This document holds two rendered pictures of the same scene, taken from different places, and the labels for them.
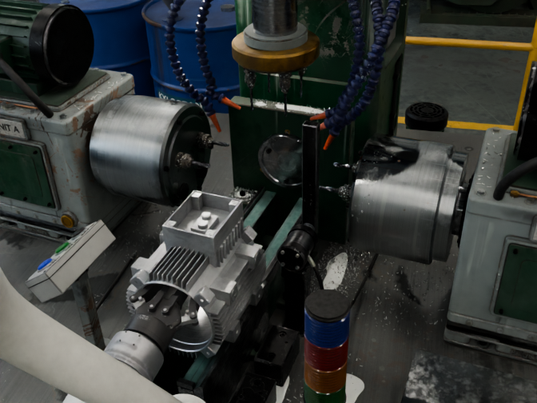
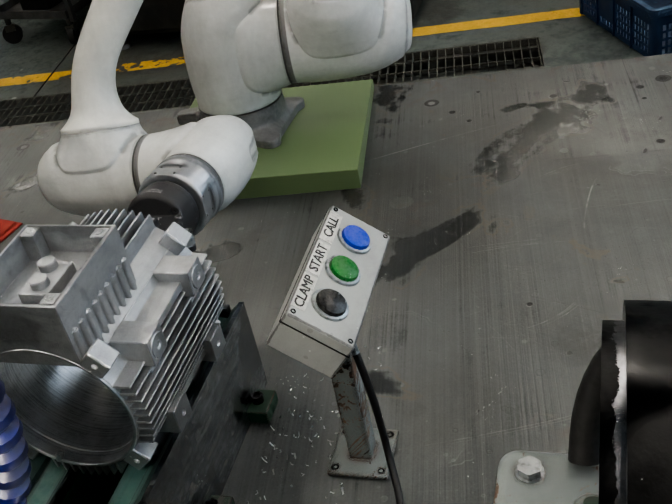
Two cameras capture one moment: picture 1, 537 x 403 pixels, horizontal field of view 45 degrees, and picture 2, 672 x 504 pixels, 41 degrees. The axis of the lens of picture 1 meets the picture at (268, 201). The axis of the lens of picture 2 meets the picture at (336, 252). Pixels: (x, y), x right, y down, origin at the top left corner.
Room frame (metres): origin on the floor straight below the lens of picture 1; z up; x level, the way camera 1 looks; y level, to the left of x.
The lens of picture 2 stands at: (1.63, 0.35, 1.58)
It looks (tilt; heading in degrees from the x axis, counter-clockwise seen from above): 36 degrees down; 178
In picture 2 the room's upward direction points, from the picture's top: 12 degrees counter-clockwise
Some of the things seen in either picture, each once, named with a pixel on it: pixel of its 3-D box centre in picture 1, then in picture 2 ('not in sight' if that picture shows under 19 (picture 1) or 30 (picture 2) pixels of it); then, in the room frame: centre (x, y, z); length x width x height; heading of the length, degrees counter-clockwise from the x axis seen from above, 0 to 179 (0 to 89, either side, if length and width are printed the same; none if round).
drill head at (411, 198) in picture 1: (419, 201); not in sight; (1.10, -0.31, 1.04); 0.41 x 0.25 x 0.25; 67
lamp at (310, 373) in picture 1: (325, 366); not in sight; (0.62, -0.07, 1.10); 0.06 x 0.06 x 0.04
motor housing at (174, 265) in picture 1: (199, 281); (104, 339); (0.90, 0.13, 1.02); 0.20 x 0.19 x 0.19; 157
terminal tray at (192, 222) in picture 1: (204, 229); (53, 293); (0.94, 0.12, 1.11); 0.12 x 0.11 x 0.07; 157
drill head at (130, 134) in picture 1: (136, 146); not in sight; (1.37, 0.32, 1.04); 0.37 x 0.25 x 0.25; 67
